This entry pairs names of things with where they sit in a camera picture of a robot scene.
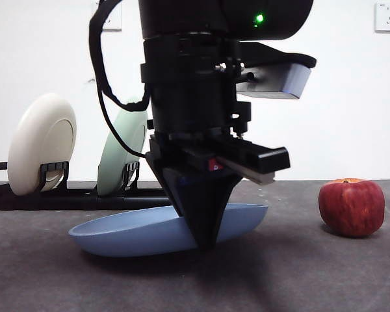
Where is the blue plate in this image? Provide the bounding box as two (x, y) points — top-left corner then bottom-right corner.
(68, 203), (269, 259)

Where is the red apple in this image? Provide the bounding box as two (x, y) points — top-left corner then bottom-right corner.
(318, 177), (386, 238)

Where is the pale green plate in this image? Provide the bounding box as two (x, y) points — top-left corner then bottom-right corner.
(97, 97), (150, 198)

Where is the black plate rack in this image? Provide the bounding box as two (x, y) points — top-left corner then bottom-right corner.
(0, 161), (170, 211)

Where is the cream plate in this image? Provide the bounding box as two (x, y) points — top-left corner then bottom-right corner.
(6, 92), (77, 197)

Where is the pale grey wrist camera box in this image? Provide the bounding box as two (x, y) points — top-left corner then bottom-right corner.
(236, 60), (313, 100)

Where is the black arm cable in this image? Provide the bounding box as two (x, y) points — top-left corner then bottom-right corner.
(88, 0), (152, 159)

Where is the white wall socket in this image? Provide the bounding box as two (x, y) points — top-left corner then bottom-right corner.
(374, 2), (390, 33)
(101, 0), (123, 32)

